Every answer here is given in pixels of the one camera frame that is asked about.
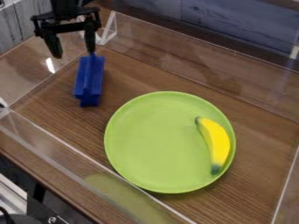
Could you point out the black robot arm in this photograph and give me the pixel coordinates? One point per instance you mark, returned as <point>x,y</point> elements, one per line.
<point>65,7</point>

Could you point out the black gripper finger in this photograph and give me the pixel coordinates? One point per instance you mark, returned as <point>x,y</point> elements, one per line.
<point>90,36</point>
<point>54,43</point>

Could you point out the green round plate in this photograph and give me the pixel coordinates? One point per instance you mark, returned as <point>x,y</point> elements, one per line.
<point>155,147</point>

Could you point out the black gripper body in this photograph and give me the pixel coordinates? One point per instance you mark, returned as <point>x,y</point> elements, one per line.
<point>66,23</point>

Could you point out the yellow toy banana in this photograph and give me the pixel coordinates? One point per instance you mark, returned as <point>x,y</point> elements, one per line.
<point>218,141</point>

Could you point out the clear acrylic enclosure wall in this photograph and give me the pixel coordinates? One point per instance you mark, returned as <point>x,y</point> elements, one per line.
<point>54,138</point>

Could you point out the clear acrylic corner bracket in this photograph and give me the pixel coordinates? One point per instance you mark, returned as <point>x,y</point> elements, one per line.
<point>109,30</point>

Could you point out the blue star-shaped block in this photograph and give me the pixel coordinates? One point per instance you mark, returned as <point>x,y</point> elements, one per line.
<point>89,83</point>

